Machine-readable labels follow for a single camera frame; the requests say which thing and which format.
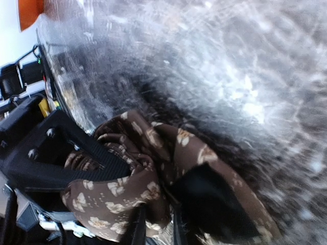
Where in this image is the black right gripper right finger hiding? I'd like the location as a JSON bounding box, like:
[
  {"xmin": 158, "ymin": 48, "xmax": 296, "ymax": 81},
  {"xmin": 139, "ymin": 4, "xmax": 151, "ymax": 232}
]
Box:
[{"xmin": 173, "ymin": 205, "xmax": 189, "ymax": 245}]

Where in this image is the orange white bowl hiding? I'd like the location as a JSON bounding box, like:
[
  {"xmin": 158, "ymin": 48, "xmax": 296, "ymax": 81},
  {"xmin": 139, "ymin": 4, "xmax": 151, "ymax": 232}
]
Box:
[{"xmin": 17, "ymin": 0, "xmax": 44, "ymax": 32}]

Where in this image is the brown floral tie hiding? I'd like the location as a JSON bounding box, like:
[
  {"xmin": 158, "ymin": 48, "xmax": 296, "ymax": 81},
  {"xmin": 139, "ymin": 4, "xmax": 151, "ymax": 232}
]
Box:
[{"xmin": 61, "ymin": 111, "xmax": 281, "ymax": 244}]

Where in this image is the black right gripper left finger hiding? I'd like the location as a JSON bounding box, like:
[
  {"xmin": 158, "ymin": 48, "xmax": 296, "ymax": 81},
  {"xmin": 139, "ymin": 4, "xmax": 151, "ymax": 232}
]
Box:
[{"xmin": 120, "ymin": 204, "xmax": 146, "ymax": 245}]

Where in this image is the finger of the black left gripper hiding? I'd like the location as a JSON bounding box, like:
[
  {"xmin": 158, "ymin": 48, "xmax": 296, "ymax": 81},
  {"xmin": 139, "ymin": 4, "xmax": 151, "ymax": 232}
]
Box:
[{"xmin": 1, "ymin": 110, "xmax": 130, "ymax": 189}]

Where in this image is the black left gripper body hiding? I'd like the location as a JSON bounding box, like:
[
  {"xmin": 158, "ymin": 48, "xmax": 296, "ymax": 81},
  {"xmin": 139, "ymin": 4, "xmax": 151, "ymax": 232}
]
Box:
[{"xmin": 1, "ymin": 95, "xmax": 51, "ymax": 156}]

